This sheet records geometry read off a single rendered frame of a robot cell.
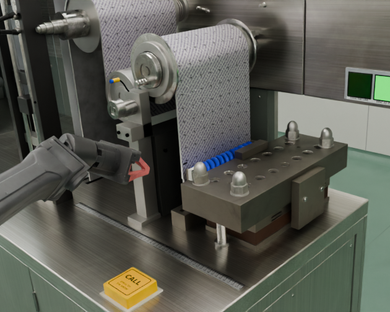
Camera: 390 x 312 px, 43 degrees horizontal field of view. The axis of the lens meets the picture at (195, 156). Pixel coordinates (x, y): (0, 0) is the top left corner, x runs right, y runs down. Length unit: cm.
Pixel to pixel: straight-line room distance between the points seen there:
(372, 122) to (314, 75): 267
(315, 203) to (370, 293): 139
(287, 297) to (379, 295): 143
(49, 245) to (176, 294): 34
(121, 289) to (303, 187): 42
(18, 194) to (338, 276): 81
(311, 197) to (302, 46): 35
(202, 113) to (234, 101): 11
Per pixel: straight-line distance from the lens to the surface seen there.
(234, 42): 113
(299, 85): 120
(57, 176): 74
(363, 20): 110
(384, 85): 109
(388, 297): 245
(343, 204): 121
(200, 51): 105
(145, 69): 103
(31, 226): 122
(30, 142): 134
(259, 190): 97
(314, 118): 406
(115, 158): 90
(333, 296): 125
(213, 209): 97
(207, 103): 108
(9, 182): 66
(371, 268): 262
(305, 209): 107
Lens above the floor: 145
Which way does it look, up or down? 21 degrees down
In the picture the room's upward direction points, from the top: 4 degrees counter-clockwise
